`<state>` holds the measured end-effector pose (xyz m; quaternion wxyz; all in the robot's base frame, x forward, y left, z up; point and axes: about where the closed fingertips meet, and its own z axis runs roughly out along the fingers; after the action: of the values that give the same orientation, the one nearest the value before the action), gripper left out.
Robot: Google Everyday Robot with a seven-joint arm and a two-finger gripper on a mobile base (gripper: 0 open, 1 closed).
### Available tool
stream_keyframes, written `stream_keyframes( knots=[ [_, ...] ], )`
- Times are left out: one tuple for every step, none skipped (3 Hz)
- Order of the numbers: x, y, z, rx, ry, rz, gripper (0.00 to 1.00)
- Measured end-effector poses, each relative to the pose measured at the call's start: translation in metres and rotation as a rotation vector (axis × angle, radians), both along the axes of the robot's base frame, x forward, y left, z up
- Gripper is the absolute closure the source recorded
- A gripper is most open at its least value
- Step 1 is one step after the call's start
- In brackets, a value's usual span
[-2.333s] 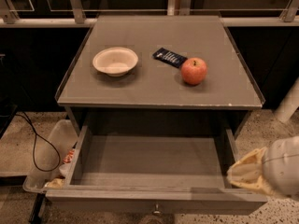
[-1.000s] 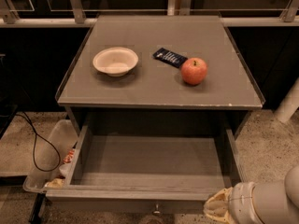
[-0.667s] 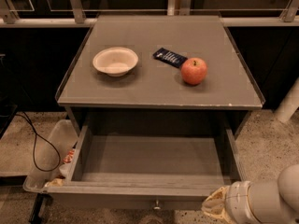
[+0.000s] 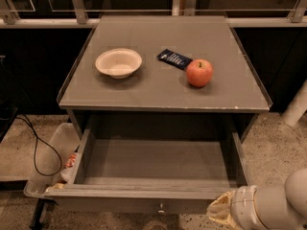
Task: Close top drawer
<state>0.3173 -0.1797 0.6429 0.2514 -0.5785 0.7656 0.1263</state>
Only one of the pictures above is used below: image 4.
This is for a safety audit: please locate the grey top drawer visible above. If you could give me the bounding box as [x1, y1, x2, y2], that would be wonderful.
[46, 129, 252, 214]

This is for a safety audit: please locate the dark blue snack packet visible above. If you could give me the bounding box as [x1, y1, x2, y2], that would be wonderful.
[157, 49, 193, 70]

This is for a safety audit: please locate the white pipe post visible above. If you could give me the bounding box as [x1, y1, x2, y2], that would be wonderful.
[282, 80, 307, 127]

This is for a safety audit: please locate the clear plastic bin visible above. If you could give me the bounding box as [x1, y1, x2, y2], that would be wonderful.
[24, 123, 80, 198]

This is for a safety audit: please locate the metal railing frame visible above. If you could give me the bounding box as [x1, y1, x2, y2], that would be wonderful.
[0, 0, 307, 28]

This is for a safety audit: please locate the red apple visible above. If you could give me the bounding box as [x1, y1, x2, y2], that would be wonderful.
[185, 59, 213, 87]

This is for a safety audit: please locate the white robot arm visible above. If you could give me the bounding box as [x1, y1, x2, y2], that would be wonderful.
[206, 169, 307, 230]

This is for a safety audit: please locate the metal drawer knob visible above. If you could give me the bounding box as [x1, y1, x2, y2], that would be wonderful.
[156, 203, 167, 215]

